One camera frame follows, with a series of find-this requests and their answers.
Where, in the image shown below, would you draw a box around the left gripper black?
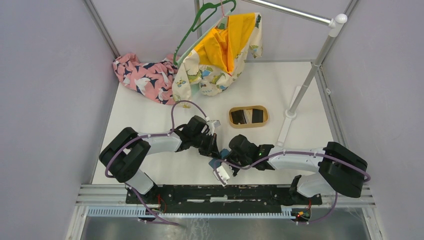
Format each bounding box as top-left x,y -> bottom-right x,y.
192,132 -> 221,160

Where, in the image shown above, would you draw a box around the teal card holder wallet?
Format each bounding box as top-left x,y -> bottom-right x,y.
208,148 -> 230,169

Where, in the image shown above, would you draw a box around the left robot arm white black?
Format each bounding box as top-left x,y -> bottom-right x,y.
99,115 -> 221,204

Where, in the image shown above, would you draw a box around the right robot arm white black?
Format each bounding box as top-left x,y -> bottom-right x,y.
224,134 -> 370,204

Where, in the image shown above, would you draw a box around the black cards in tray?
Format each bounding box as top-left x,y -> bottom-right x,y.
230,108 -> 264,125

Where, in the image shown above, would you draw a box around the oval wooden tray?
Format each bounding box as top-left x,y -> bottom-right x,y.
228,105 -> 269,129

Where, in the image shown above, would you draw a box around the dinosaur print yellow jacket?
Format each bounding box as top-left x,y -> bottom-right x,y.
172,12 -> 263,102

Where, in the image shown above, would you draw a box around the pink patterned cloth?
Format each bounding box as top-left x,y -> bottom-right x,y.
112,53 -> 178,105

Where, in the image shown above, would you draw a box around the green clothes hanger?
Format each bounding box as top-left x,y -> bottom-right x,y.
172,0 -> 237,67

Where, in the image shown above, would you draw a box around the silver clothes rack pole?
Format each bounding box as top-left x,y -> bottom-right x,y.
245,0 -> 349,147

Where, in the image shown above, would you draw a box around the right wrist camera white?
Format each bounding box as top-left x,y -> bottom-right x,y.
215,163 -> 233,187

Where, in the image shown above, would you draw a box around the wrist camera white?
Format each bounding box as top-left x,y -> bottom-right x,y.
215,163 -> 233,187
205,117 -> 221,135

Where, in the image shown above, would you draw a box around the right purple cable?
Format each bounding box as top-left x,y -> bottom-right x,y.
212,150 -> 372,225

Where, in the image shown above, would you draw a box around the purple cable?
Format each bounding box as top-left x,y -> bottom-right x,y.
212,150 -> 372,225
104,99 -> 210,227

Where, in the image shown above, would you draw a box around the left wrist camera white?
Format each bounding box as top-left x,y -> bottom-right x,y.
205,117 -> 221,135

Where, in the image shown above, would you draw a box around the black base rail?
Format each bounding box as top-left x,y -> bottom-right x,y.
125,184 -> 323,214

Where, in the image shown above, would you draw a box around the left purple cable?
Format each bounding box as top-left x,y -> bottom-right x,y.
104,99 -> 210,227

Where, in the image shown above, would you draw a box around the white slotted cable duct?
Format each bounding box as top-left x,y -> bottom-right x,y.
86,206 -> 295,220

